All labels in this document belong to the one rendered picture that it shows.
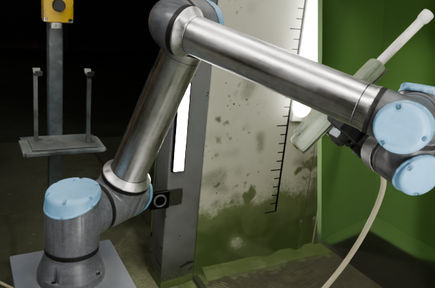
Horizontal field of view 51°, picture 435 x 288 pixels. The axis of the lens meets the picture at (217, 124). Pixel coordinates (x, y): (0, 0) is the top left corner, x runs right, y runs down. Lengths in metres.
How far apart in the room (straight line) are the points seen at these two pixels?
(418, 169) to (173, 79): 0.61
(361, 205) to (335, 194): 0.20
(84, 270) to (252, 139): 1.24
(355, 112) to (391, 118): 0.06
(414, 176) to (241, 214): 1.61
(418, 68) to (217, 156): 0.99
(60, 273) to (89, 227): 0.15
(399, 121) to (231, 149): 1.54
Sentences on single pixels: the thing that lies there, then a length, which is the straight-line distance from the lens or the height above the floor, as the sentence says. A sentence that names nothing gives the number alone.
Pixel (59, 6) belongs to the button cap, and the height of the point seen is 1.36.
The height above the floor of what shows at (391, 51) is 1.36.
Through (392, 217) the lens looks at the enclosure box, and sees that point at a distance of 2.25.
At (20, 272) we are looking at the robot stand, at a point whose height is 0.64.
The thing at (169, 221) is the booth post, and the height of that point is 0.38.
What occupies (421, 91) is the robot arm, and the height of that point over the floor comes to 1.32.
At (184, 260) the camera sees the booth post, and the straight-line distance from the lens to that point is 2.43.
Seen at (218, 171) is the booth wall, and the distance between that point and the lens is 2.28.
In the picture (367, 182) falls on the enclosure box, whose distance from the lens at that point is 2.20.
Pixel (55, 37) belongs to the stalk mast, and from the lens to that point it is 2.08.
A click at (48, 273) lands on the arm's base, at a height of 0.69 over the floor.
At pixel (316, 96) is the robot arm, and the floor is 1.29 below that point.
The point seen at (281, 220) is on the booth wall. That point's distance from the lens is 2.66.
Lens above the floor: 1.45
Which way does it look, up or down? 15 degrees down
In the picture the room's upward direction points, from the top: 6 degrees clockwise
